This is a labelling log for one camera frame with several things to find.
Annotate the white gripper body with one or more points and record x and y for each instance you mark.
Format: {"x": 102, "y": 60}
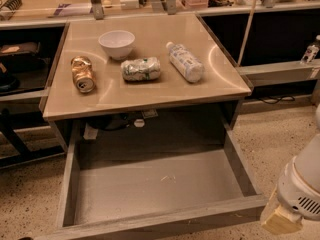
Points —
{"x": 297, "y": 194}

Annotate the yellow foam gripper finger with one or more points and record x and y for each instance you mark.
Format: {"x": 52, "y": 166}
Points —
{"x": 281, "y": 215}

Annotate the grey wooden top drawer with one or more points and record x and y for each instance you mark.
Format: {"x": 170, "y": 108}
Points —
{"x": 179, "y": 174}

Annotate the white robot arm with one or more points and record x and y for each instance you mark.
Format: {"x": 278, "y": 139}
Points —
{"x": 310, "y": 153}

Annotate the grey cabinet with beige top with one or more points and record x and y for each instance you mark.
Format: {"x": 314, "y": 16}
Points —
{"x": 163, "y": 86}

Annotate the small bottle on shelf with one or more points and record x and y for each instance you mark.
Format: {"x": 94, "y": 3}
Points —
{"x": 311, "y": 51}

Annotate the clear plastic water bottle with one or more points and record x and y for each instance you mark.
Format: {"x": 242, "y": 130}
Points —
{"x": 185, "y": 62}

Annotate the wooden stick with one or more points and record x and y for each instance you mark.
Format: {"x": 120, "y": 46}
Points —
{"x": 247, "y": 31}

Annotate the crumpled green white chip bag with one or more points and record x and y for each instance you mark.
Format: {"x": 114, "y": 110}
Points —
{"x": 145, "y": 69}

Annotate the white ceramic bowl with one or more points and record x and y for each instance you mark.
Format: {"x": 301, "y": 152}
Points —
{"x": 117, "y": 44}

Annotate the crushed gold soda can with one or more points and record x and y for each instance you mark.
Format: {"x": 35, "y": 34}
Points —
{"x": 82, "y": 74}

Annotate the purple white paper packet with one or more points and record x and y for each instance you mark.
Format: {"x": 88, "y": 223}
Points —
{"x": 66, "y": 10}

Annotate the long wooden back counter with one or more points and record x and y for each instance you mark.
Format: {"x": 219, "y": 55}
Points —
{"x": 163, "y": 13}

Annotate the black coil spring tool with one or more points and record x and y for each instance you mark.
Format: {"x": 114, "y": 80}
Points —
{"x": 8, "y": 9}

